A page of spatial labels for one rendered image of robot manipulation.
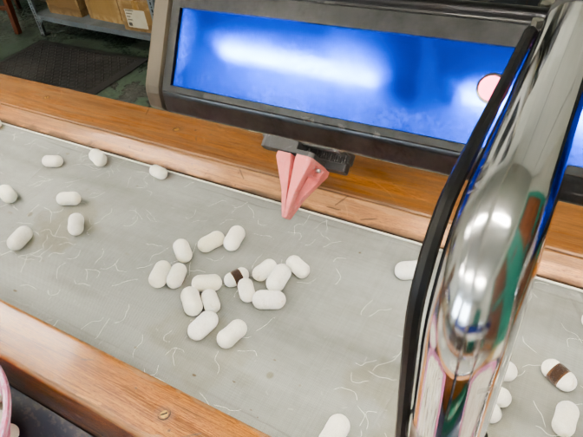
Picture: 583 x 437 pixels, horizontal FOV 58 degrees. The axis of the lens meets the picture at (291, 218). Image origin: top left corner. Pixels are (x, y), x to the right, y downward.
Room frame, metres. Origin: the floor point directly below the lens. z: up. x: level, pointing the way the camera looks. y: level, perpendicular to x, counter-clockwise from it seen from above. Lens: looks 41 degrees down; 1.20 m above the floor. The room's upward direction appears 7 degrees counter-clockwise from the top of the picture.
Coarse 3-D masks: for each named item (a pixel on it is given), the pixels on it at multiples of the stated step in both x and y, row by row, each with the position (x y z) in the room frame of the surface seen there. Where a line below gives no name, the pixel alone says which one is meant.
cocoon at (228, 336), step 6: (228, 324) 0.35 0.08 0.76; (234, 324) 0.34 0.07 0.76; (240, 324) 0.34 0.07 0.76; (222, 330) 0.34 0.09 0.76; (228, 330) 0.34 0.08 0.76; (234, 330) 0.34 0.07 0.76; (240, 330) 0.34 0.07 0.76; (246, 330) 0.34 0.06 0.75; (222, 336) 0.33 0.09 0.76; (228, 336) 0.33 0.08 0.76; (234, 336) 0.33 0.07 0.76; (240, 336) 0.34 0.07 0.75; (222, 342) 0.33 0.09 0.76; (228, 342) 0.33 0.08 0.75; (234, 342) 0.33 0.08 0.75; (228, 348) 0.33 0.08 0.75
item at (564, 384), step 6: (546, 360) 0.26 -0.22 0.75; (552, 360) 0.26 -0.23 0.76; (546, 366) 0.26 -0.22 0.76; (552, 366) 0.25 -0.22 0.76; (546, 372) 0.25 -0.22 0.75; (570, 372) 0.25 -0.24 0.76; (564, 378) 0.24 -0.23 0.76; (570, 378) 0.24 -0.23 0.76; (558, 384) 0.24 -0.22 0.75; (564, 384) 0.24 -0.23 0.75; (570, 384) 0.24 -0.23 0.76; (576, 384) 0.24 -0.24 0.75; (564, 390) 0.23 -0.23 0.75; (570, 390) 0.23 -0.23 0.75
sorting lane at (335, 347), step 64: (0, 128) 0.87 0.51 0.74; (128, 192) 0.63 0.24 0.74; (192, 192) 0.61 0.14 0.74; (0, 256) 0.52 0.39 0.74; (64, 256) 0.51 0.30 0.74; (128, 256) 0.49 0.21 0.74; (192, 256) 0.48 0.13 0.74; (256, 256) 0.46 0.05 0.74; (320, 256) 0.45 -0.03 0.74; (384, 256) 0.44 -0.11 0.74; (64, 320) 0.40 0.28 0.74; (128, 320) 0.38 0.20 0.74; (192, 320) 0.37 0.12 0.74; (256, 320) 0.36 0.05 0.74; (320, 320) 0.35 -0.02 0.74; (384, 320) 0.34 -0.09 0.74; (576, 320) 0.31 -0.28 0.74; (192, 384) 0.29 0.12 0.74; (256, 384) 0.28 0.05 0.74; (320, 384) 0.27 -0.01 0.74; (384, 384) 0.27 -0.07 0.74; (512, 384) 0.25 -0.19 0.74
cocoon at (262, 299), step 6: (258, 294) 0.38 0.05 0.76; (264, 294) 0.38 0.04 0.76; (270, 294) 0.38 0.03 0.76; (276, 294) 0.38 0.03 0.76; (282, 294) 0.38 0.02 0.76; (252, 300) 0.38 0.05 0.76; (258, 300) 0.38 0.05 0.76; (264, 300) 0.37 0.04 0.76; (270, 300) 0.37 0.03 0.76; (276, 300) 0.37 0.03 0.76; (282, 300) 0.37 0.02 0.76; (258, 306) 0.37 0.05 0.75; (264, 306) 0.37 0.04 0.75; (270, 306) 0.37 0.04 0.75; (276, 306) 0.37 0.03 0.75; (282, 306) 0.37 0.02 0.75
